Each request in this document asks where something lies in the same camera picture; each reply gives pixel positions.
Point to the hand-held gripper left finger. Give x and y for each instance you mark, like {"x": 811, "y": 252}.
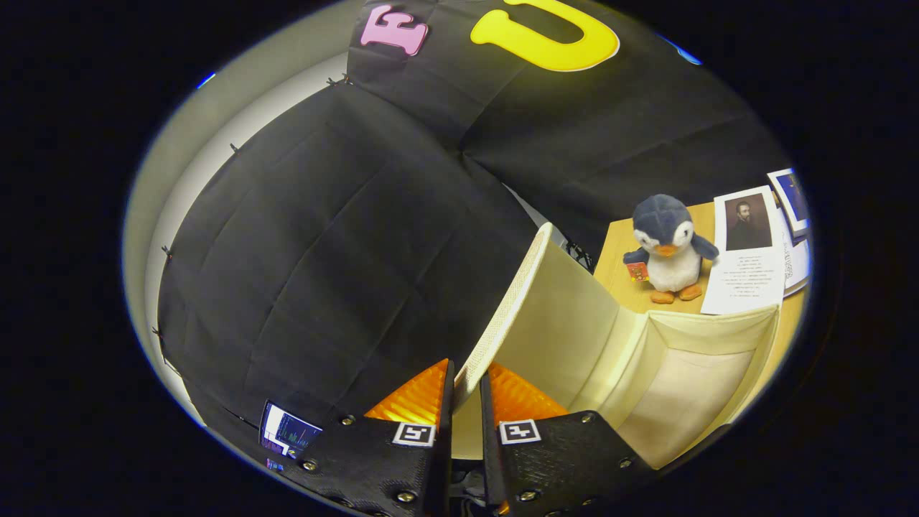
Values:
{"x": 441, "y": 459}

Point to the plain white book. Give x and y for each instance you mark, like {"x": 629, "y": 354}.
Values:
{"x": 797, "y": 262}

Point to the book with night photo cover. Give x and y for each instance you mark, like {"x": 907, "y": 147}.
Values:
{"x": 790, "y": 197}

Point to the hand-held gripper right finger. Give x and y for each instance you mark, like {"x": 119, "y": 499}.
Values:
{"x": 492, "y": 459}

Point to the grey penguin plush toy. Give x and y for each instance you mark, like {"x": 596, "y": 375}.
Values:
{"x": 671, "y": 258}

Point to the beige fabric storage box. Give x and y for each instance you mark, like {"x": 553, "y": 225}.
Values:
{"x": 560, "y": 323}

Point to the lit computer screen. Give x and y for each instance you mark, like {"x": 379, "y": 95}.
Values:
{"x": 287, "y": 431}

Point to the white book with portrait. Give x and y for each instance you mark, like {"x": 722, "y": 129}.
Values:
{"x": 747, "y": 280}

